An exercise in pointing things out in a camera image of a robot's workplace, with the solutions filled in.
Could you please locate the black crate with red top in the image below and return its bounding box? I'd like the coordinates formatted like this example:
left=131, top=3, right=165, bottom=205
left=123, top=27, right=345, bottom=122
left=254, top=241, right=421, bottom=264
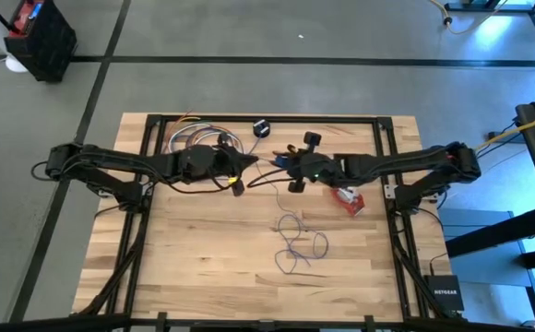
left=3, top=0, right=78, bottom=83

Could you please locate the coiled coloured cable bundle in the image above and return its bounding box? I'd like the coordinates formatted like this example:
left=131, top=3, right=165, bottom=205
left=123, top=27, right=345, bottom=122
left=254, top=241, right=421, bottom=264
left=167, top=122, right=245, bottom=153

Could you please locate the orange coiled cable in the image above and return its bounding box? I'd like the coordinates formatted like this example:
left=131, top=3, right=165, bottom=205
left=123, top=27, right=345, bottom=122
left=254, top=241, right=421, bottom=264
left=163, top=110, right=204, bottom=148

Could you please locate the black stand base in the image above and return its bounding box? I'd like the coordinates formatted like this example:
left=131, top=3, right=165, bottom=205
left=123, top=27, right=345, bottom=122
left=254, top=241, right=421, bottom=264
left=443, top=0, right=535, bottom=13

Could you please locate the green coiled cable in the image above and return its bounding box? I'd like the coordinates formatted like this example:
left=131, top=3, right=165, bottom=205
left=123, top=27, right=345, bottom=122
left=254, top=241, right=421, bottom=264
left=182, top=120, right=213, bottom=133

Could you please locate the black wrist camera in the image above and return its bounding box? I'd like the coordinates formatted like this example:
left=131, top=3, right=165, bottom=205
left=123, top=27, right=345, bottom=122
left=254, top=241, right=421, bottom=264
left=215, top=149, right=237, bottom=176
left=297, top=154, right=319, bottom=179

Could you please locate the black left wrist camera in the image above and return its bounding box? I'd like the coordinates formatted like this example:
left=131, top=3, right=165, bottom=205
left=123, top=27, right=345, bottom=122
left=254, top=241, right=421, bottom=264
left=215, top=149, right=237, bottom=176

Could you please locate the white standing tower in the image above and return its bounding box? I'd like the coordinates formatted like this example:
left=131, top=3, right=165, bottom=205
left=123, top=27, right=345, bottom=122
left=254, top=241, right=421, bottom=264
left=0, top=4, right=30, bottom=74

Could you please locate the black Netgear switch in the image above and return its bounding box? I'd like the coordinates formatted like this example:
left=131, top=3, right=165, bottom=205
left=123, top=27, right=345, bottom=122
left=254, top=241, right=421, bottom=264
left=422, top=274, right=466, bottom=313

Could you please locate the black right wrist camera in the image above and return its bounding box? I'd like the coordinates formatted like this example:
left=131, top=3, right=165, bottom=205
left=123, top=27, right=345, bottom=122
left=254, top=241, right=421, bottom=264
left=297, top=154, right=319, bottom=179

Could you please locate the red tape dispenser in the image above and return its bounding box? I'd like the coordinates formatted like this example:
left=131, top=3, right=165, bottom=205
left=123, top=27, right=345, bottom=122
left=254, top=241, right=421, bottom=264
left=330, top=185, right=366, bottom=218

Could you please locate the small round black reel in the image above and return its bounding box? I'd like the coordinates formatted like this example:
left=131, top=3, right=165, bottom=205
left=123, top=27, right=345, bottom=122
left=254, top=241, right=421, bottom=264
left=252, top=118, right=271, bottom=138

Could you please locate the yellow hanging cable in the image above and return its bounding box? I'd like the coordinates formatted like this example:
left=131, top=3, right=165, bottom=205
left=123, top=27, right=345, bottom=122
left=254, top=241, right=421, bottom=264
left=479, top=110, right=535, bottom=149

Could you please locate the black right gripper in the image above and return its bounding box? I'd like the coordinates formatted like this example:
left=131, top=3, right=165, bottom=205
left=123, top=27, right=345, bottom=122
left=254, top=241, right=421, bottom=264
left=247, top=132, right=324, bottom=194

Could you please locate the black metal table frame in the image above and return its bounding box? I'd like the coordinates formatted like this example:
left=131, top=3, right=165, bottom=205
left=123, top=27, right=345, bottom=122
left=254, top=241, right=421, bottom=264
left=71, top=113, right=456, bottom=324

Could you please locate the yellow floor cable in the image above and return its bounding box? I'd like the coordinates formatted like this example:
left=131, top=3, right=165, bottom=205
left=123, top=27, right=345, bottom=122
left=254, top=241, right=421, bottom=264
left=427, top=0, right=511, bottom=36

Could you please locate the black rig crossbar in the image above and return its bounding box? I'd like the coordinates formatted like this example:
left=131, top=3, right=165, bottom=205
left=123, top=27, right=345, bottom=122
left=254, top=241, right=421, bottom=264
left=0, top=313, right=535, bottom=332

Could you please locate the long blue cord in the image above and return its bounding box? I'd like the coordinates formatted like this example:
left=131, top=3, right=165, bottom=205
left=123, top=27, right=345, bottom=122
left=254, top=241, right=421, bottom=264
left=248, top=136, right=331, bottom=277

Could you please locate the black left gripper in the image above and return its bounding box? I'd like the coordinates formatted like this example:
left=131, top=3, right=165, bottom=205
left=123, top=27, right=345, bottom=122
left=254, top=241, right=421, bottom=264
left=214, top=132, right=260, bottom=197

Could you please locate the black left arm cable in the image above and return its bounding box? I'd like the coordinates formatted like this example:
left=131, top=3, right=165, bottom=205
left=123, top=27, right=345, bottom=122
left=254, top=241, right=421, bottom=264
left=154, top=177, right=239, bottom=195

